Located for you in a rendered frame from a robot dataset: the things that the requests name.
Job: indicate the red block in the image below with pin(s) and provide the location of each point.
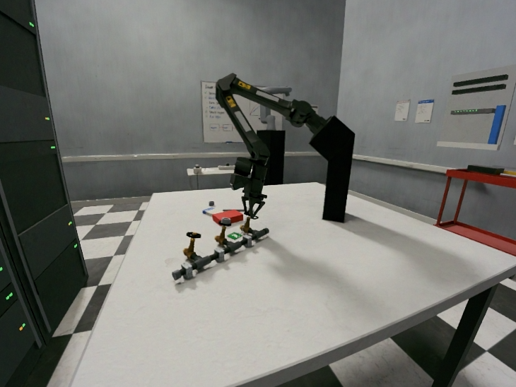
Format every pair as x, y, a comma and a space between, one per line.
234, 215

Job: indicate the green tag with silver chain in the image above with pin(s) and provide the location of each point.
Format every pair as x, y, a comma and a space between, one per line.
234, 235

